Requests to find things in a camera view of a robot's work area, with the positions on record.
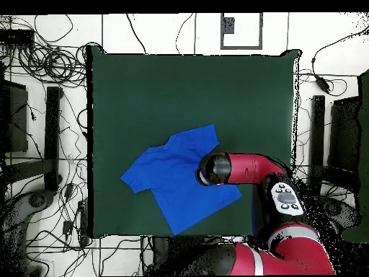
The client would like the black power strip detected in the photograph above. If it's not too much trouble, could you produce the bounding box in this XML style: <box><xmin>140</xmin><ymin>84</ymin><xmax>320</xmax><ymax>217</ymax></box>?
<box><xmin>77</xmin><ymin>198</ymin><xmax>89</xmax><ymax>246</ymax></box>

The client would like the black power adapter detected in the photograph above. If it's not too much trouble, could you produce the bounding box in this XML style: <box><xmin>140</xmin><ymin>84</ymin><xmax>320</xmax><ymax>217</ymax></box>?
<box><xmin>314</xmin><ymin>74</ymin><xmax>332</xmax><ymax>94</ymax></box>

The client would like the coil of black cables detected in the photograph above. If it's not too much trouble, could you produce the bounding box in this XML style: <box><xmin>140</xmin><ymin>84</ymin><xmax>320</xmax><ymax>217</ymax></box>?
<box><xmin>17</xmin><ymin>40</ymin><xmax>89</xmax><ymax>87</ymax></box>

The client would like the grey chair base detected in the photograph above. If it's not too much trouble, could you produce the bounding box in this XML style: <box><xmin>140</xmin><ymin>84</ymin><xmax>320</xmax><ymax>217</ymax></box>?
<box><xmin>0</xmin><ymin>188</ymin><xmax>57</xmax><ymax>232</ymax></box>
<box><xmin>316</xmin><ymin>195</ymin><xmax>363</xmax><ymax>232</ymax></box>

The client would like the black monitor box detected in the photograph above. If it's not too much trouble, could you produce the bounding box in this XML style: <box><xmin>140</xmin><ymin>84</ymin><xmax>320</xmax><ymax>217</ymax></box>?
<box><xmin>0</xmin><ymin>79</ymin><xmax>30</xmax><ymax>154</ymax></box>
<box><xmin>327</xmin><ymin>96</ymin><xmax>361</xmax><ymax>174</ymax></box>

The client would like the blue laundry garment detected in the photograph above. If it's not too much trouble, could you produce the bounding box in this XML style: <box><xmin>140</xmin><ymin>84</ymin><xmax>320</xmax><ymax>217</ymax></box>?
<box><xmin>120</xmin><ymin>123</ymin><xmax>243</xmax><ymax>237</ymax></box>

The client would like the dark green table cloth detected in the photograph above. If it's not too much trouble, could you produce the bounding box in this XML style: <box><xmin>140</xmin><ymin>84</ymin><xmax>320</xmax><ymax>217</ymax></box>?
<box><xmin>86</xmin><ymin>45</ymin><xmax>302</xmax><ymax>239</ymax></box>

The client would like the green cloth covered table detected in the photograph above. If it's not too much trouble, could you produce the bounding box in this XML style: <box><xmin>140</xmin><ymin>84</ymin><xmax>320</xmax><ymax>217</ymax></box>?
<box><xmin>341</xmin><ymin>69</ymin><xmax>369</xmax><ymax>243</ymax></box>

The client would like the flat black box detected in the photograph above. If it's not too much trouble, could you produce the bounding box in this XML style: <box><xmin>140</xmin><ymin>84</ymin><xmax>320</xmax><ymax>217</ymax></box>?
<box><xmin>0</xmin><ymin>29</ymin><xmax>35</xmax><ymax>45</ymax></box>

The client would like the grey floor frame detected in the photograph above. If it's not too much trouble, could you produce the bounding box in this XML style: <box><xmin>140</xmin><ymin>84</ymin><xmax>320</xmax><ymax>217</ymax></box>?
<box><xmin>220</xmin><ymin>12</ymin><xmax>264</xmax><ymax>50</ymax></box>

